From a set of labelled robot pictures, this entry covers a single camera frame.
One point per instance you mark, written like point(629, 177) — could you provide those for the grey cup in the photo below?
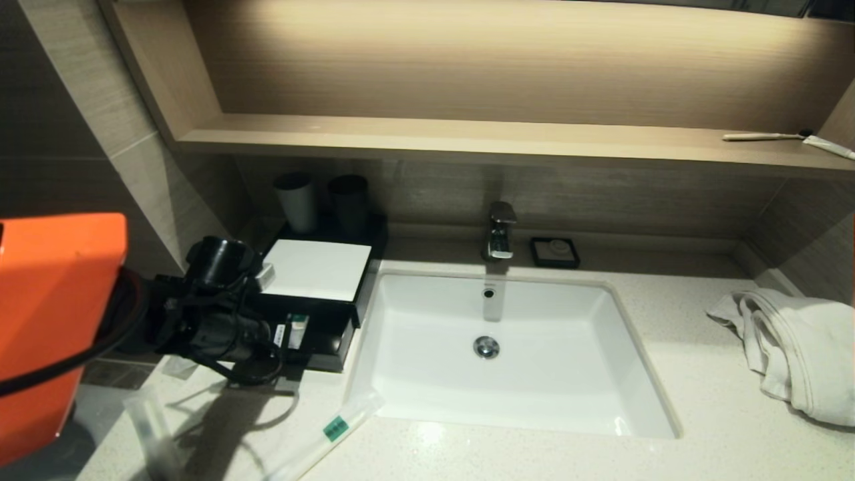
point(298, 204)

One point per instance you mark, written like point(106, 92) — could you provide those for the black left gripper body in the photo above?
point(227, 334)

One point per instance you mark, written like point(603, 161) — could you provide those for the small white green-labelled tube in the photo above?
point(298, 329)

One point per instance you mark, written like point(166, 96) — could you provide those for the white toothpaste tube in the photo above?
point(828, 146)

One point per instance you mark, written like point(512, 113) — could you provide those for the translucent packet with dark comb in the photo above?
point(155, 437)

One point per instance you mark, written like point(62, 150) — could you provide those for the round white soap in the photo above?
point(554, 251)

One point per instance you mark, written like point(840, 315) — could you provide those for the long packet with green label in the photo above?
point(337, 426)

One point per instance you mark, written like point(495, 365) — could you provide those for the black cup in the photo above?
point(350, 204)

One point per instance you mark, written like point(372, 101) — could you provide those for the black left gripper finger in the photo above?
point(280, 327)
point(281, 346)

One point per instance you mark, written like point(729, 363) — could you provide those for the black square soap dish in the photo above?
point(534, 256)

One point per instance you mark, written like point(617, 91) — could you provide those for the black amenity drawer box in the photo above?
point(374, 240)

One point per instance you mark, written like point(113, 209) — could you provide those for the wooden wall shelf niche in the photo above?
point(467, 143)

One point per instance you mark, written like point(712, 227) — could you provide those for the white square pad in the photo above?
point(317, 269)

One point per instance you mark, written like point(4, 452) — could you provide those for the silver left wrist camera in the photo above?
point(265, 277)

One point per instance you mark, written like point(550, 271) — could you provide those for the small crinkled clear sachet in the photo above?
point(179, 369)

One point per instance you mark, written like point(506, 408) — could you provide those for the white crumpled towel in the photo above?
point(808, 354)

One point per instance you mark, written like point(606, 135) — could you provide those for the chrome faucet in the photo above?
point(499, 230)

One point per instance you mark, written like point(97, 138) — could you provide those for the orange and black left arm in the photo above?
point(53, 300)

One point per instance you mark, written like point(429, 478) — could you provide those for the chrome sink drain stopper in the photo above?
point(486, 347)

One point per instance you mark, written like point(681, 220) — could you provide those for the beige toothbrush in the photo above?
point(758, 137)

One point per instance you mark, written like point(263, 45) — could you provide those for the white rectangular sink basin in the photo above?
point(427, 374)

